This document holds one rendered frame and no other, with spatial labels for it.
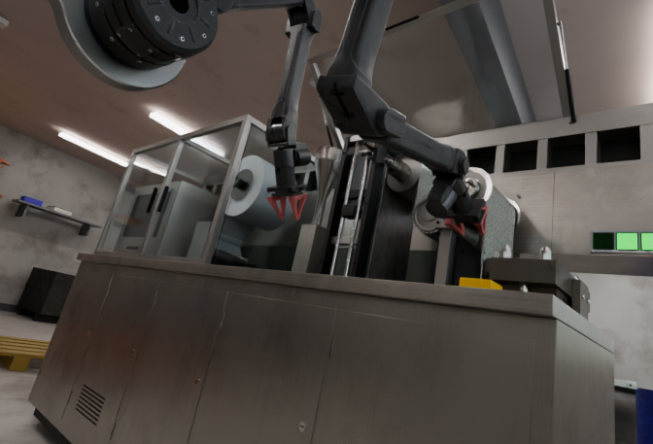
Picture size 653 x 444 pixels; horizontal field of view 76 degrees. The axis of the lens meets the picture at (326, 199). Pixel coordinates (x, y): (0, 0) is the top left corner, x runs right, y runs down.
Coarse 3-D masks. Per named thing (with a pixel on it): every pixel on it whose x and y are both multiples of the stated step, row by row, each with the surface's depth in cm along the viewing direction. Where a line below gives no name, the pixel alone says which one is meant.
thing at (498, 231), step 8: (488, 216) 123; (496, 216) 127; (488, 224) 122; (496, 224) 127; (504, 224) 132; (488, 232) 122; (496, 232) 127; (504, 232) 132; (512, 232) 137; (488, 240) 122; (496, 240) 126; (504, 240) 132; (512, 240) 137; (488, 248) 121; (496, 248) 126; (512, 248) 137; (488, 256) 121
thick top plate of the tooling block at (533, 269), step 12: (492, 264) 112; (504, 264) 109; (516, 264) 108; (528, 264) 106; (540, 264) 104; (552, 264) 102; (492, 276) 110; (504, 276) 108; (516, 276) 106; (528, 276) 105; (540, 276) 103; (552, 276) 101; (564, 276) 106; (552, 288) 105; (564, 288) 106; (588, 312) 128
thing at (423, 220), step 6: (426, 198) 137; (420, 204) 138; (414, 210) 138; (420, 210) 137; (426, 210) 135; (414, 216) 137; (420, 216) 137; (426, 216) 135; (432, 216) 133; (414, 222) 136; (420, 222) 136; (426, 222) 134; (432, 222) 133; (420, 228) 134; (426, 228) 133; (432, 228) 131; (474, 246) 147
